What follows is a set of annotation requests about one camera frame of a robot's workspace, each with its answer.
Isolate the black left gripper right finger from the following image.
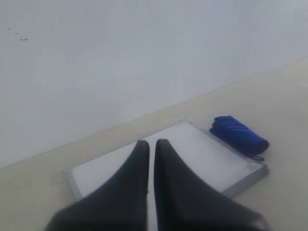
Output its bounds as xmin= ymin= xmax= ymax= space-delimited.
xmin=154 ymin=139 xmax=271 ymax=231

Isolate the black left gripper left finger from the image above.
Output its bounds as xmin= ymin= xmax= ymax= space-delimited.
xmin=46 ymin=141 xmax=150 ymax=231

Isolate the blue cloth eraser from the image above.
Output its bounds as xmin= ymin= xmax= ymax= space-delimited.
xmin=209 ymin=115 xmax=270 ymax=161

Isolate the white board with aluminium frame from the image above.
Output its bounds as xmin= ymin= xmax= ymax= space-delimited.
xmin=63 ymin=118 xmax=270 ymax=231

